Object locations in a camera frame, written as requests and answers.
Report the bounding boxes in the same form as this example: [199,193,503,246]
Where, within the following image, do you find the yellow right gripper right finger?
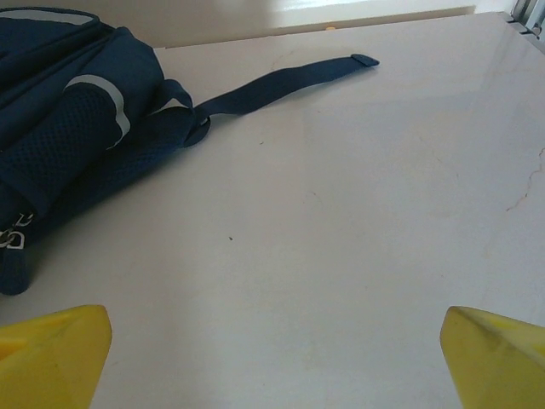
[439,305,545,409]

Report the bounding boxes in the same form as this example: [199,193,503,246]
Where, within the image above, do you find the navy blue backpack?
[0,8,381,297]

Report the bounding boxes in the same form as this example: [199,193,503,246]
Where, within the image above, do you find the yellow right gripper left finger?
[0,303,114,409]

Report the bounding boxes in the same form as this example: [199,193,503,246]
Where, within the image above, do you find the aluminium frame post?
[513,0,545,18]

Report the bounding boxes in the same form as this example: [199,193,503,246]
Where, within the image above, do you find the aluminium side rail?
[505,11,545,38]

